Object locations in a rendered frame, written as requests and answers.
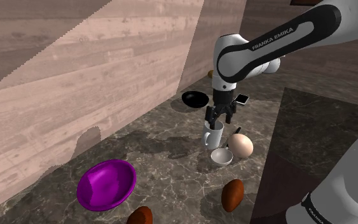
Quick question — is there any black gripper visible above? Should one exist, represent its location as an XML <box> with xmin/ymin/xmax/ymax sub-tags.
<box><xmin>205</xmin><ymin>88</ymin><xmax>238</xmax><ymax>129</ymax></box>

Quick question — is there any black bowl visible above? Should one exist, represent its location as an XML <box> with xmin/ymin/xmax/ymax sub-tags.
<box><xmin>181</xmin><ymin>90</ymin><xmax>210</xmax><ymax>109</ymax></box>

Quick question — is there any dark robot stand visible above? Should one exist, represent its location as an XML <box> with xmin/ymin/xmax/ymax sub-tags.
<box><xmin>249</xmin><ymin>87</ymin><xmax>358</xmax><ymax>224</ymax></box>

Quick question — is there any beige egg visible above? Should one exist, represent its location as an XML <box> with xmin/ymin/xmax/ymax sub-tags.
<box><xmin>227</xmin><ymin>133</ymin><xmax>254</xmax><ymax>158</ymax></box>

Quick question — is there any purple bowl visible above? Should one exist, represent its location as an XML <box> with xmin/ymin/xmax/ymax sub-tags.
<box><xmin>76</xmin><ymin>158</ymin><xmax>137</xmax><ymax>213</ymax></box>

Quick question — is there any white-framed phone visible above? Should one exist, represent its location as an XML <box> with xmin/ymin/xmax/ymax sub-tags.
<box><xmin>235</xmin><ymin>94</ymin><xmax>251</xmax><ymax>106</ymax></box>

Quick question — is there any white mug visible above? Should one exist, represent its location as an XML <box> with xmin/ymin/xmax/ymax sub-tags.
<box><xmin>200</xmin><ymin>120</ymin><xmax>225</xmax><ymax>151</ymax></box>

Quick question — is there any brown potato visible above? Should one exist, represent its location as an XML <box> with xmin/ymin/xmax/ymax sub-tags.
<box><xmin>126</xmin><ymin>206</ymin><xmax>154</xmax><ymax>224</ymax></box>
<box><xmin>221</xmin><ymin>178</ymin><xmax>245</xmax><ymax>213</ymax></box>

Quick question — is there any white ladle with black handle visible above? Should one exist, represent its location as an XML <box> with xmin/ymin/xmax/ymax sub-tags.
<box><xmin>210</xmin><ymin>127</ymin><xmax>242</xmax><ymax>167</ymax></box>

